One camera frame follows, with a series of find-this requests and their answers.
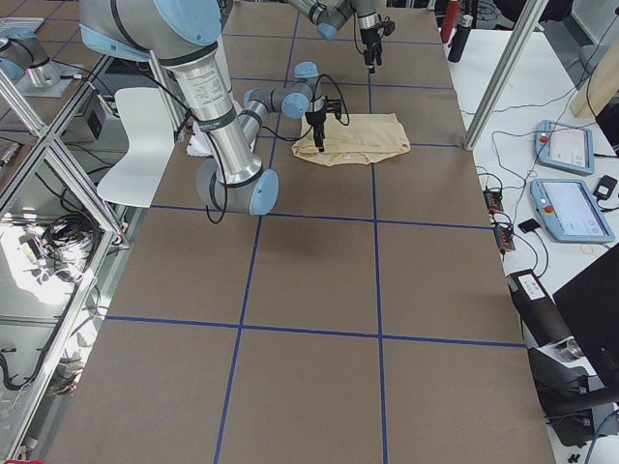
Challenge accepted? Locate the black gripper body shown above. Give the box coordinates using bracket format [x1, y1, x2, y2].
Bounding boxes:
[360, 27, 382, 54]
[306, 109, 326, 136]

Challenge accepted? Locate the cream long-sleeve printed shirt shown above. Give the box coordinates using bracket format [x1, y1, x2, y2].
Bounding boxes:
[292, 113, 411, 167]

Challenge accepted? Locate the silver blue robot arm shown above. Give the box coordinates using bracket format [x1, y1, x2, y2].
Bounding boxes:
[287, 0, 396, 73]
[80, 1, 326, 216]

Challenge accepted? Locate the black water bottle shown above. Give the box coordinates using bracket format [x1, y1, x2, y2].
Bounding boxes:
[447, 14, 474, 63]

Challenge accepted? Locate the red water bottle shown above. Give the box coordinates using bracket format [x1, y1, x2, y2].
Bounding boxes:
[440, 0, 460, 44]

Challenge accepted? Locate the white moulded chair shell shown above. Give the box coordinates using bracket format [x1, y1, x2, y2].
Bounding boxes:
[97, 87, 179, 208]

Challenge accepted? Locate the orange terminal block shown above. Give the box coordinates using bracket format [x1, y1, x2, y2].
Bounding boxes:
[492, 222, 516, 254]
[483, 188, 504, 214]

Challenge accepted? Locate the far blue teach pendant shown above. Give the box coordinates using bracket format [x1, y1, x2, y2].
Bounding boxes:
[535, 120, 595, 176]

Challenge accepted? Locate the blue teach pendant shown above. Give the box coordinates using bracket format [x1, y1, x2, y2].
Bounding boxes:
[535, 120, 595, 176]
[530, 179, 615, 244]

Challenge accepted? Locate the near blue teach pendant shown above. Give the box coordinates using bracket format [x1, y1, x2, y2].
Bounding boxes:
[530, 179, 615, 244]

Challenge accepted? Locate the black power adapter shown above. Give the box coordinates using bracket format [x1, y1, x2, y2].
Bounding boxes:
[593, 175, 618, 200]

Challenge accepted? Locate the black monitor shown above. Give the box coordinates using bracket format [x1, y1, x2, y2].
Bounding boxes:
[553, 246, 618, 387]

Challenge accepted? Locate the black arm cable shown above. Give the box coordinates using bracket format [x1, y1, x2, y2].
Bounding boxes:
[351, 14, 367, 62]
[204, 72, 352, 225]

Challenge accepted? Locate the aluminium frame post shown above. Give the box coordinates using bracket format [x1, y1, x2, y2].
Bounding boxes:
[462, 0, 548, 151]

